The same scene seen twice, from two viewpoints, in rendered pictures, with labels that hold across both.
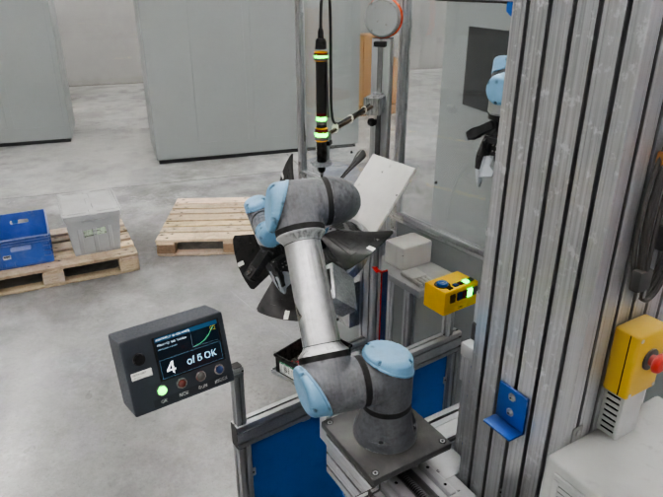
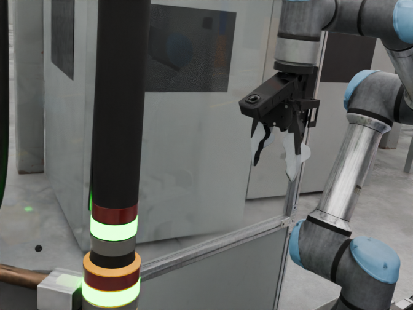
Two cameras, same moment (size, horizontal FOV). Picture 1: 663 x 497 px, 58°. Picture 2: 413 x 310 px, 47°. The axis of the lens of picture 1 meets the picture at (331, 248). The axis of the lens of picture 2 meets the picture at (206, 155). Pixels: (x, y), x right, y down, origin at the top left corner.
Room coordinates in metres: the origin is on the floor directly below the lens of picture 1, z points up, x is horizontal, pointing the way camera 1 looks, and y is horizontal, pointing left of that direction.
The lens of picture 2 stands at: (1.95, 0.35, 1.77)
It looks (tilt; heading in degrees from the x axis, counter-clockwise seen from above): 18 degrees down; 260
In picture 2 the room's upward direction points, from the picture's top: 6 degrees clockwise
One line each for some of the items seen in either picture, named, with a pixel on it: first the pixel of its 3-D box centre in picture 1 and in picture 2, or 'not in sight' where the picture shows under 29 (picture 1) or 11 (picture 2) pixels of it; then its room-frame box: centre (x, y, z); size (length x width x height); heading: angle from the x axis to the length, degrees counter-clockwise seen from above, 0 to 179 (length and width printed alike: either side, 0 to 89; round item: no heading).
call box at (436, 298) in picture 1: (450, 294); not in sight; (1.84, -0.41, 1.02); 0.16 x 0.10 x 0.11; 125
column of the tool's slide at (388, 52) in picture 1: (376, 236); not in sight; (2.64, -0.22, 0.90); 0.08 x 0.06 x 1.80; 70
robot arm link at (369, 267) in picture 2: not in sight; (368, 270); (1.38, -0.56, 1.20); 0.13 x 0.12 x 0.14; 131
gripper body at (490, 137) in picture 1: (500, 135); (291, 96); (1.67, -0.48, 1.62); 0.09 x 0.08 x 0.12; 35
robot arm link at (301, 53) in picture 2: (502, 106); (294, 51); (1.68, -0.48, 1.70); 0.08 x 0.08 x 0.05
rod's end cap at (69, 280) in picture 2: not in sight; (69, 288); (2.00, 0.02, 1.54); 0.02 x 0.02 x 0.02; 70
